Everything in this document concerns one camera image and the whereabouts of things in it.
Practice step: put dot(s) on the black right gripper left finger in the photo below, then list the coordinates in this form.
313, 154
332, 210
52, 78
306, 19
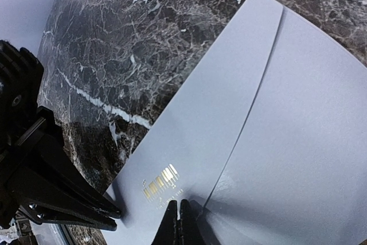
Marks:
167, 233

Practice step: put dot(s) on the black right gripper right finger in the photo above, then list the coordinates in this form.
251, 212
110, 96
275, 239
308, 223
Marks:
189, 233

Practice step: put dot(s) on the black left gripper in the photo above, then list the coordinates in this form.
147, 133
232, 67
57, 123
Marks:
49, 187

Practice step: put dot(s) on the grey paper envelope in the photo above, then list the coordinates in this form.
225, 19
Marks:
266, 138

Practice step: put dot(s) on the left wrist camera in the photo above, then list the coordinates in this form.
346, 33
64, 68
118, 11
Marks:
21, 75

